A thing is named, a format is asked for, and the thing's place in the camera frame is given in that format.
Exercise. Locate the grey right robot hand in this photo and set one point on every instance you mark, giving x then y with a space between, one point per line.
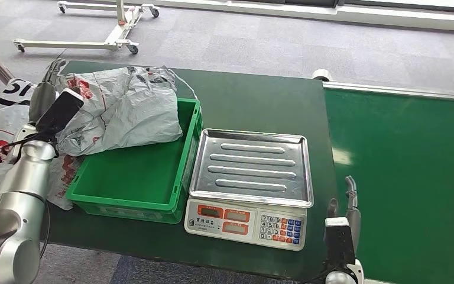
354 227

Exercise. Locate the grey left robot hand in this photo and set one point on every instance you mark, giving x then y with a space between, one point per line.
43 98

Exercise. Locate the grey red-printed courier bag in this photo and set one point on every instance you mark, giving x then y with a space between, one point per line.
133 109

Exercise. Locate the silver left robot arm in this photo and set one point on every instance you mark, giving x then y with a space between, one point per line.
19 196

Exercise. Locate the green conveyor belt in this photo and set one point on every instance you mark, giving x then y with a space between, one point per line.
407 176

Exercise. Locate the white black-printed courier bag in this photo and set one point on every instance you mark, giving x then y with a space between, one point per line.
0 121

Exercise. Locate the white electronic weighing scale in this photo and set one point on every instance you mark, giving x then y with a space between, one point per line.
250 168

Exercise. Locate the green plastic crate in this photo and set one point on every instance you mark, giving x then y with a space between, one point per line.
141 176

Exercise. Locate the dark green table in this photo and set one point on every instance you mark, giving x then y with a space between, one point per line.
250 102

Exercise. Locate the white window ledge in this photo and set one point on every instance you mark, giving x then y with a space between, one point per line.
329 13

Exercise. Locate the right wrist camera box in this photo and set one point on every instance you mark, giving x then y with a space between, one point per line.
338 241

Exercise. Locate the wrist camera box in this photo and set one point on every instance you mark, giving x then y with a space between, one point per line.
60 113
338 241

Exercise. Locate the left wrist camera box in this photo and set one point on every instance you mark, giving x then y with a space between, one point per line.
60 113

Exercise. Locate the white wheeled stand frame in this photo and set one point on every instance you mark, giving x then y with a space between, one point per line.
115 37

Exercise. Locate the silver conveyor side rail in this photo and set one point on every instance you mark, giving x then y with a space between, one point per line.
399 91

